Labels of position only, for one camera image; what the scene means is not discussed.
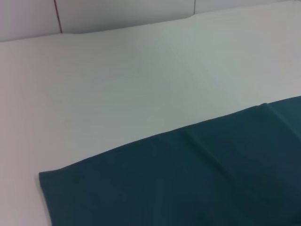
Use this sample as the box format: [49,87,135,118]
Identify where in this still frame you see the teal blue FREE print T-shirt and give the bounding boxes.
[38,96,301,226]

